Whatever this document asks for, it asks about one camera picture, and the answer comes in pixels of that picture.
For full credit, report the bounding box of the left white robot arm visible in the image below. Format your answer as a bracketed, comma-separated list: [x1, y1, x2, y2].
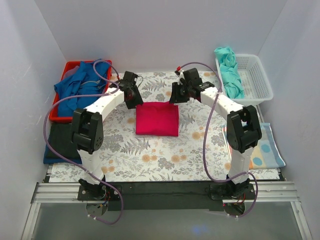
[71, 71, 143, 200]

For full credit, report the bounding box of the aluminium rail frame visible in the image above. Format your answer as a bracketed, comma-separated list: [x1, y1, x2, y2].
[21, 181, 312, 240]

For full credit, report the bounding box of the magenta t shirt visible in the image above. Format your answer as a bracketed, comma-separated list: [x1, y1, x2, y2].
[135, 102, 179, 137]

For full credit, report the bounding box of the white plastic basket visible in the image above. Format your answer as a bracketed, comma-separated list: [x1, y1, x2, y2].
[214, 53, 274, 106]

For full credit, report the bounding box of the dark blue folded t shirt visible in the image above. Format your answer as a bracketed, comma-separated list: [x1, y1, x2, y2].
[43, 142, 82, 164]

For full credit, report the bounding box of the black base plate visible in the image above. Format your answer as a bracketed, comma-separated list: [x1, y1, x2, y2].
[77, 179, 255, 211]

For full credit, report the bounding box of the colourful dotted towel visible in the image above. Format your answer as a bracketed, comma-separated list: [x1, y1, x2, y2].
[220, 122, 286, 171]

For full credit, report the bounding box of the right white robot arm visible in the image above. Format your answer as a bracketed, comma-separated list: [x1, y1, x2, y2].
[169, 67, 262, 199]

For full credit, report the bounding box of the teal crumpled t shirt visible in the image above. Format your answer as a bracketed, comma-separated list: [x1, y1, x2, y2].
[214, 46, 245, 99]

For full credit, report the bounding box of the blue crumpled t shirt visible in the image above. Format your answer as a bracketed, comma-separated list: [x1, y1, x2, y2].
[53, 61, 111, 118]

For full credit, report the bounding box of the floral table mat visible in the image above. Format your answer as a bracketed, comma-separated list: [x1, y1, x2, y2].
[49, 72, 280, 183]

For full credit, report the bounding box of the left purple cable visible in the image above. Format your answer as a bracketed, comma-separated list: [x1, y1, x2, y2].
[43, 59, 125, 224]

